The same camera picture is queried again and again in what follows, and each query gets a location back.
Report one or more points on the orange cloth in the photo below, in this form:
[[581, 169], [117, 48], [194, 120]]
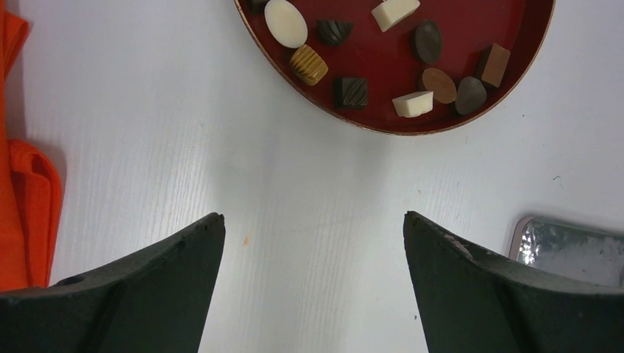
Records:
[[31, 204]]

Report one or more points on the round red plate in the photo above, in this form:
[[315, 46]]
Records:
[[347, 37]]

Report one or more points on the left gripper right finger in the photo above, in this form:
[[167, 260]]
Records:
[[471, 299]]

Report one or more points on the square metal tray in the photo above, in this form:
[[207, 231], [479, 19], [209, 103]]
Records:
[[579, 252]]

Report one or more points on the dark ridged square chocolate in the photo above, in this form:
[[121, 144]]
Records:
[[350, 92]]

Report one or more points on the white oval chocolate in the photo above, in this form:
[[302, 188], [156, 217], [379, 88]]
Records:
[[286, 23]]

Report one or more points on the white square chocolate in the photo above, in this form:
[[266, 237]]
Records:
[[414, 104]]

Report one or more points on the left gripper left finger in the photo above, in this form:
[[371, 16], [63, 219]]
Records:
[[153, 300]]

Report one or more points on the brown cube chocolate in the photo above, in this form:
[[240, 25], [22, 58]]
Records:
[[492, 65]]

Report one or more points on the tan ridged chocolate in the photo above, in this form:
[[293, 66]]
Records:
[[308, 65]]

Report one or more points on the brown oval chocolate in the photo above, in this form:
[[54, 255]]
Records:
[[439, 83]]

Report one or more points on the dark rounded chocolate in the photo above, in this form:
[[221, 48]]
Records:
[[471, 95]]

